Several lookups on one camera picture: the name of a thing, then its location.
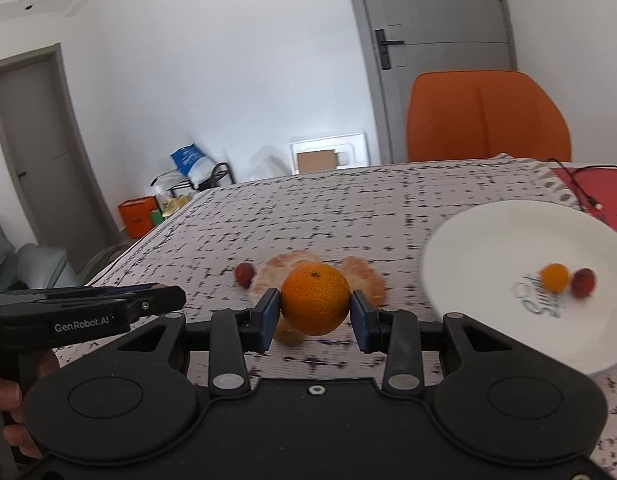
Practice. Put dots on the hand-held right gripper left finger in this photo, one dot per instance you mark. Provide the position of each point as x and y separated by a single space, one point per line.
269 317

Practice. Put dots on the whole orange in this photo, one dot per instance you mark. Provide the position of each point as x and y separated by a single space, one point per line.
316 300

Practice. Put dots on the pale peeled citrus half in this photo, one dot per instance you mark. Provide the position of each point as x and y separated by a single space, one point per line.
276 272

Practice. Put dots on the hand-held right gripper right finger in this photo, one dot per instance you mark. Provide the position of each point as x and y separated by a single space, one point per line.
361 320

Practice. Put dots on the red printed mat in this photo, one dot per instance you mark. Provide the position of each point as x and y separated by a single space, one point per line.
608 185

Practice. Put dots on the green bottle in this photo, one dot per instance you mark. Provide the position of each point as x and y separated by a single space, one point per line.
156 217

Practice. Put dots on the blue plastic bag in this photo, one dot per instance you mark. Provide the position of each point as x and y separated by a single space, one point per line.
191 162

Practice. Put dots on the black rack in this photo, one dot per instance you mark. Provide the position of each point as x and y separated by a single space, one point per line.
223 175

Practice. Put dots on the grey door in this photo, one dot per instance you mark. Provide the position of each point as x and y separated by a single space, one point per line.
438 10

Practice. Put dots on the person's left hand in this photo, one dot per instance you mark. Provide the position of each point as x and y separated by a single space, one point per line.
6 392

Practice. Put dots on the white plate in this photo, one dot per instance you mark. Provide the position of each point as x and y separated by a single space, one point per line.
488 260

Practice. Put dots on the black-and-white patterned tablecloth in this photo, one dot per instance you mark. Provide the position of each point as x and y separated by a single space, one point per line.
338 210

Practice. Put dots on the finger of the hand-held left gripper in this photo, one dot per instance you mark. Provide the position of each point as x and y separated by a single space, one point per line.
88 291
158 302

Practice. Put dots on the grey sofa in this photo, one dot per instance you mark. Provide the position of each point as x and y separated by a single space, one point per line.
33 265

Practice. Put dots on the small kumquat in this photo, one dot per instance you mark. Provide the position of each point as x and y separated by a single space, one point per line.
554 277

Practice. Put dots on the orange chair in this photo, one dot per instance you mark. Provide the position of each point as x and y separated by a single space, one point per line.
488 115

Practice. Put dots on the cardboard sheet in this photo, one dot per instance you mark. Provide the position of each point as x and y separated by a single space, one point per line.
316 161

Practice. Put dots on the dark red jujube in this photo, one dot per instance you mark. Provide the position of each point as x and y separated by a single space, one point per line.
583 281

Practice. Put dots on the grey-brown framed door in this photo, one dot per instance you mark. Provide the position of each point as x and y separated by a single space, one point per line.
38 135

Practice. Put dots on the white framed board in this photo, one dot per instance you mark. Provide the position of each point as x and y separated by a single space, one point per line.
348 147

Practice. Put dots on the brown-red jujube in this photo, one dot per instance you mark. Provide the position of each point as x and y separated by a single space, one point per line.
244 274

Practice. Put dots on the orange peeled citrus half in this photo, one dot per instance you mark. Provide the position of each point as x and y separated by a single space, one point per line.
366 280

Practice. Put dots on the orange box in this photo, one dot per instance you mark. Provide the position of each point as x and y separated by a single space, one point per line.
136 217

